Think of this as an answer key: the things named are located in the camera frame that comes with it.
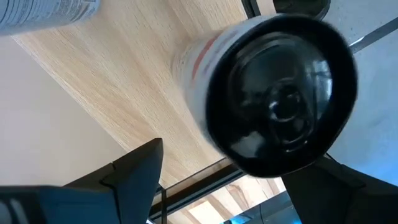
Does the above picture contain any light wooden shelf board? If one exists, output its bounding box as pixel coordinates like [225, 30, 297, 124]
[11, 0, 249, 189]

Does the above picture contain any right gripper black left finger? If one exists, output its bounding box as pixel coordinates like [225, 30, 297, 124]
[39, 138, 165, 224]

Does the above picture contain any white can with black lid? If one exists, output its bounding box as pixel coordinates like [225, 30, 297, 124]
[170, 12, 359, 179]

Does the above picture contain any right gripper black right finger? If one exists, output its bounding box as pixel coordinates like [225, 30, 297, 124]
[280, 155, 398, 224]

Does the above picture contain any white Celsius energy drink can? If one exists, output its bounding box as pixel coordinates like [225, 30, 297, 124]
[0, 0, 101, 37]

